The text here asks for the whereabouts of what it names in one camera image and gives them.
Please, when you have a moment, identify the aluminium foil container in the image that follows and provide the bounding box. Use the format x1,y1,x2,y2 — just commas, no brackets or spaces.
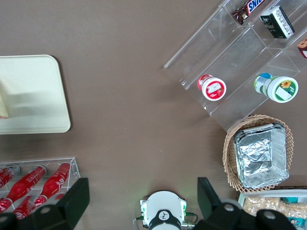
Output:
233,122,290,189

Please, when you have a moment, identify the clear acrylic stepped shelf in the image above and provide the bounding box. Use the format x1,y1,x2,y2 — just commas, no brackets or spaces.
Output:
164,0,307,132

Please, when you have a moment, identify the white plastic snack tray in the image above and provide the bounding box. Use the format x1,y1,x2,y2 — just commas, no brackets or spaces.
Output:
237,189,307,230

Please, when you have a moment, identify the small teal snack packet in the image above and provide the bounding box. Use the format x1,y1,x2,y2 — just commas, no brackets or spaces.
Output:
281,196,299,204

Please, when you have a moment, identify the teal snack box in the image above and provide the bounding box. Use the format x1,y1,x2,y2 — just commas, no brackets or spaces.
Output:
286,217,303,228

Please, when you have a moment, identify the light wicker basket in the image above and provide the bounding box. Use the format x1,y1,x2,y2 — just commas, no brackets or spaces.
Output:
223,114,295,194

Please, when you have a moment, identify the red cookie box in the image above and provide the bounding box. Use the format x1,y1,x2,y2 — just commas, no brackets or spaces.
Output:
297,37,307,59

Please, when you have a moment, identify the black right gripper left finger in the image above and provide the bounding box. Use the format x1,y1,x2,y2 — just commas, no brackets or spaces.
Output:
0,177,91,230

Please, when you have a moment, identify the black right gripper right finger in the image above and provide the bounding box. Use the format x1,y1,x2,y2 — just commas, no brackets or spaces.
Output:
193,176,297,230

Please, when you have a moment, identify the cream plastic tray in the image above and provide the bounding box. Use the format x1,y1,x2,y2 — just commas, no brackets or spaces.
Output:
0,54,71,135

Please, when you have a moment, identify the red strawberry yoghurt cup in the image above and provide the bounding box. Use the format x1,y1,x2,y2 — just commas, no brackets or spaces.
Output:
197,74,227,101

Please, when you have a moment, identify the clear acrylic bottle rack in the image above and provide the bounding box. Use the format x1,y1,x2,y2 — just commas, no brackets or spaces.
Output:
0,157,82,216

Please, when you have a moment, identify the triangular sandwich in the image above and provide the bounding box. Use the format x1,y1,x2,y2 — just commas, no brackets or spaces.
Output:
0,92,10,120

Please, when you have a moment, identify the clear puffed snack bag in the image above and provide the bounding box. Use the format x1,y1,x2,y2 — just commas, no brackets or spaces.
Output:
243,195,283,216
278,201,307,220

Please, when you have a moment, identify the black white small carton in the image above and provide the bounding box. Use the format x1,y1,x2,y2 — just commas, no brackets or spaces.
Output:
260,5,295,40

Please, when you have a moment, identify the red Coca-Cola bottle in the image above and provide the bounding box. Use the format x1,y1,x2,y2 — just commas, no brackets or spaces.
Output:
33,162,72,207
0,163,21,190
12,195,38,220
0,165,47,213

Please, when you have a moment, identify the Snickers chocolate bar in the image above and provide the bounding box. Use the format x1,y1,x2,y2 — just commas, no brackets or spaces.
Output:
231,0,267,25

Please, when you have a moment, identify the thin arm base cable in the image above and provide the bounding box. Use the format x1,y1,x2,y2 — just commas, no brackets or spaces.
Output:
132,214,151,230

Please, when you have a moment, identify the green sunflower yoghurt cup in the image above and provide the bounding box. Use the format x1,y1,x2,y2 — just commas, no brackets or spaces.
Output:
253,73,299,104

